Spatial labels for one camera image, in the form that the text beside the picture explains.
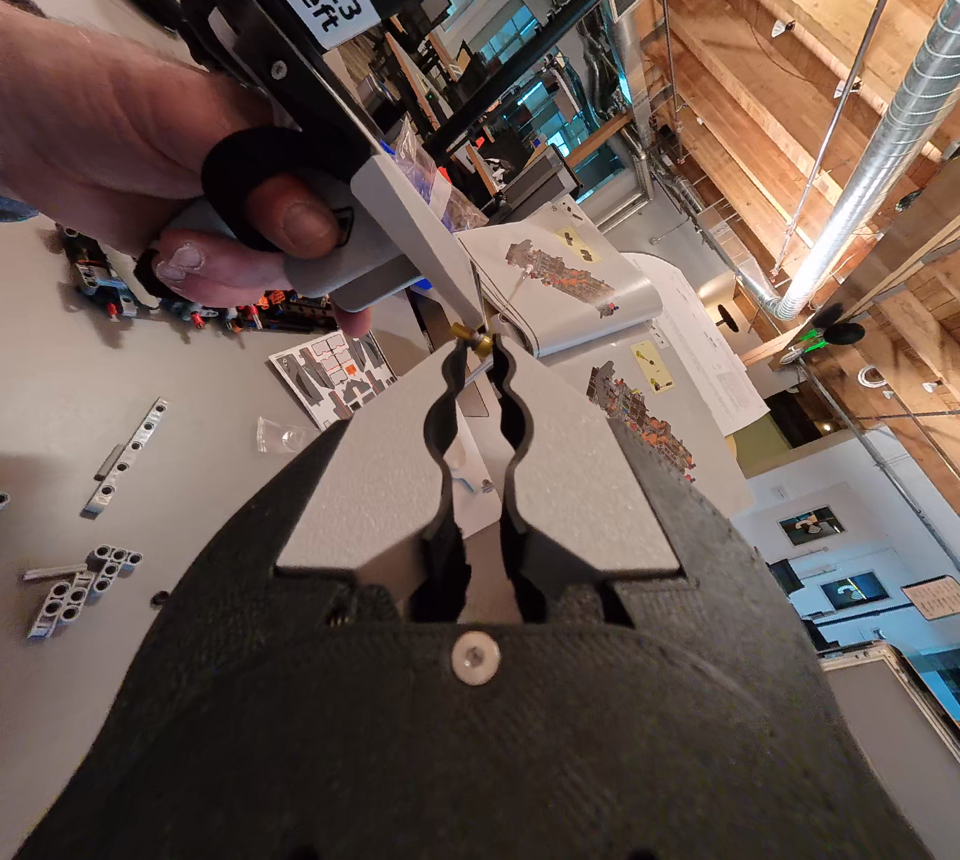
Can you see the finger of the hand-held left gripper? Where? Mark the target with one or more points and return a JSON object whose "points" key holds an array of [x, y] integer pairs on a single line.
{"points": [[412, 222]]}

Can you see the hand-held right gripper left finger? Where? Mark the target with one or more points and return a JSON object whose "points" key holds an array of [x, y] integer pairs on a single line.
{"points": [[367, 500]]}

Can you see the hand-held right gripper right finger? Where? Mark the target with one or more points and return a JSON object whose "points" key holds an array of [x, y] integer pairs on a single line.
{"points": [[592, 500]]}

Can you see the yellow lego pin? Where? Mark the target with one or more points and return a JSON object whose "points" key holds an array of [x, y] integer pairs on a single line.
{"points": [[480, 341]]}

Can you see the partly built lego car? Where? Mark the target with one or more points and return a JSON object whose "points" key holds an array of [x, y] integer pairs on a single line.
{"points": [[97, 267]]}

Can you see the person's left forearm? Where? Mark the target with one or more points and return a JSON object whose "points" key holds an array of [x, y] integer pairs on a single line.
{"points": [[13, 208]]}

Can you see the lego instruction booklet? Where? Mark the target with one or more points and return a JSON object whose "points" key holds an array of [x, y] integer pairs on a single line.
{"points": [[585, 275]]}

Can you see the long light grey lego beam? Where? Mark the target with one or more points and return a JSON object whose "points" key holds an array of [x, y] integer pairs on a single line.
{"points": [[131, 451]]}

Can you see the light grey lego beam assembly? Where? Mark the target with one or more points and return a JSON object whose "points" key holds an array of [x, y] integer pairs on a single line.
{"points": [[82, 586]]}

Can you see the person's left hand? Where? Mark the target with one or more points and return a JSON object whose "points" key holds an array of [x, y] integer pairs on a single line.
{"points": [[97, 124]]}

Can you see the white booklet stand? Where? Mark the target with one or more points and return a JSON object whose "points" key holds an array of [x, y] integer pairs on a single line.
{"points": [[480, 507]]}

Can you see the sticker sheet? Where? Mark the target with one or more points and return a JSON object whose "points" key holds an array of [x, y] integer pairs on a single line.
{"points": [[330, 372]]}

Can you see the black steel pillar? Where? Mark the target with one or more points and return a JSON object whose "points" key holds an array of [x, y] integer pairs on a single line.
{"points": [[562, 19]]}

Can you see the grey framed monitor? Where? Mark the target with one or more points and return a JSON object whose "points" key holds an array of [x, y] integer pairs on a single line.
{"points": [[885, 740]]}

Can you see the framed wall picture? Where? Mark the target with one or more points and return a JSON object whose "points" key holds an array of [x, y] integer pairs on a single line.
{"points": [[810, 526], [855, 590]]}

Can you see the paper wall notice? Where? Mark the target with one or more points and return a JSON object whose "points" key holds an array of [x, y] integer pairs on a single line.
{"points": [[934, 597]]}

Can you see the silver ventilation duct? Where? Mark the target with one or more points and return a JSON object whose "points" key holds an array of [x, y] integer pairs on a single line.
{"points": [[885, 147]]}

